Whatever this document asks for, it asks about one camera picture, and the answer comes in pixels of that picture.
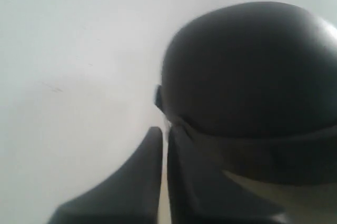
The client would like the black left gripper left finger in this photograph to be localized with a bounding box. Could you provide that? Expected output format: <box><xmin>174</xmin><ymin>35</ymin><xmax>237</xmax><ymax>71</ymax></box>
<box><xmin>49</xmin><ymin>127</ymin><xmax>163</xmax><ymax>224</ymax></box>

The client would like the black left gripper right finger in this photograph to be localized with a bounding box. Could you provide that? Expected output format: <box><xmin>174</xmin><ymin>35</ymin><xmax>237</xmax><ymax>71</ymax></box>
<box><xmin>167</xmin><ymin>129</ymin><xmax>287</xmax><ymax>224</ymax></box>

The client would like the black helmet with tinted visor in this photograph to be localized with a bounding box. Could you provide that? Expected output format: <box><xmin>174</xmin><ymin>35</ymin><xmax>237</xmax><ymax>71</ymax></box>
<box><xmin>155</xmin><ymin>2</ymin><xmax>336</xmax><ymax>185</ymax></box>

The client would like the white mannequin head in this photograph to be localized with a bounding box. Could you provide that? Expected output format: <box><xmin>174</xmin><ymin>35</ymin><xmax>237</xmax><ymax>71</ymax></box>
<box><xmin>223</xmin><ymin>171</ymin><xmax>336</xmax><ymax>224</ymax></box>

